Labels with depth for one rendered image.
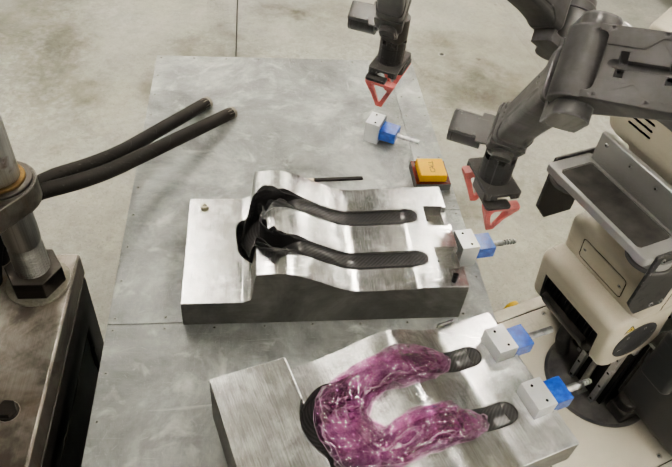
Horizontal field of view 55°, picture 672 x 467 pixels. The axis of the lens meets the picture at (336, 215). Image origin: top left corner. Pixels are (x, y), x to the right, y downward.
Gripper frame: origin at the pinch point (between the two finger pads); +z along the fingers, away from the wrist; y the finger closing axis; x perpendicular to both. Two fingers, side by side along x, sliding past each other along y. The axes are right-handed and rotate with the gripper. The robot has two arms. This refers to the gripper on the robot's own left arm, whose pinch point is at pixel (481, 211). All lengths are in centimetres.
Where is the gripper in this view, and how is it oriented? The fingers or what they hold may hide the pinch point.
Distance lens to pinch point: 126.4
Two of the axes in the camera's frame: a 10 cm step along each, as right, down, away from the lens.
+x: 9.7, -1.0, 2.2
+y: 2.3, 7.0, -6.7
